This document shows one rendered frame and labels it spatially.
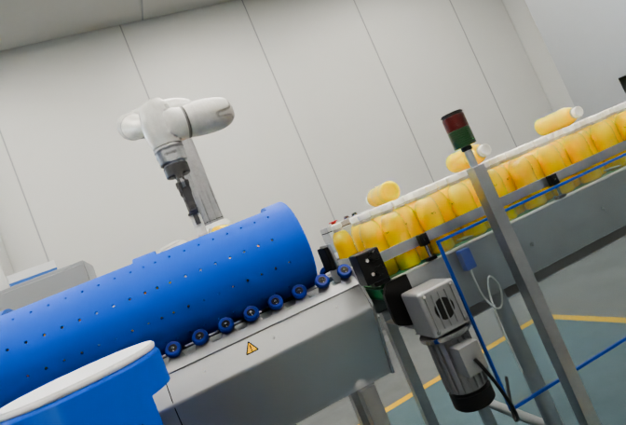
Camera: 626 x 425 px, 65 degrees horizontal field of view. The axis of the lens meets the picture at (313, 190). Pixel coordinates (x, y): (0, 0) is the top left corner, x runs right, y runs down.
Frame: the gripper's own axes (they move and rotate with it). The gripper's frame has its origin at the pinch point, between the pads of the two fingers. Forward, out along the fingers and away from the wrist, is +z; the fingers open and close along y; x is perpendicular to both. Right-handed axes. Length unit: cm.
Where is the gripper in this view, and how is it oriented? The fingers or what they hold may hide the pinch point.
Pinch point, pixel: (198, 226)
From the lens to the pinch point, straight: 154.1
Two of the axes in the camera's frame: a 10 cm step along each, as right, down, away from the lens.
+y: 2.3, -1.7, -9.6
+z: 3.9, 9.2, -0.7
